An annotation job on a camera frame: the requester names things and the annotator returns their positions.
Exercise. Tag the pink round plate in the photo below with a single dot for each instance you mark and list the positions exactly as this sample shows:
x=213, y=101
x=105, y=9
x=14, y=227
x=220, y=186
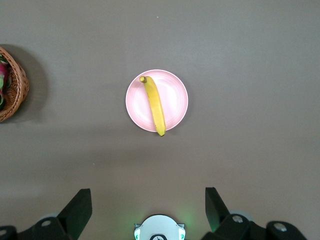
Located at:
x=172, y=100

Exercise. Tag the brown table cloth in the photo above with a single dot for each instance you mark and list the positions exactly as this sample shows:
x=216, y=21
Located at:
x=225, y=50

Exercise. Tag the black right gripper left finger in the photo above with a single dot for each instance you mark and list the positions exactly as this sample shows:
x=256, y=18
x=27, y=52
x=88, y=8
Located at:
x=75, y=215

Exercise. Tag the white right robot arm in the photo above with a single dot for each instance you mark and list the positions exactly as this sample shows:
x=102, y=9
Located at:
x=160, y=227

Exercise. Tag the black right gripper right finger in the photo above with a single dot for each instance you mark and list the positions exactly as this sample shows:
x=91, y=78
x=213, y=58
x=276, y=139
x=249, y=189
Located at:
x=220, y=220

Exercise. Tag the brown wicker basket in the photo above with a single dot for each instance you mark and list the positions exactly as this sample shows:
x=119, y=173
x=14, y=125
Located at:
x=18, y=87

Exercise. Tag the yellow banana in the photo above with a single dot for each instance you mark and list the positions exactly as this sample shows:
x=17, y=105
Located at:
x=156, y=107

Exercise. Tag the pink dragon fruit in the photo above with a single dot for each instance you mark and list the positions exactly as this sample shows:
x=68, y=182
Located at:
x=3, y=72

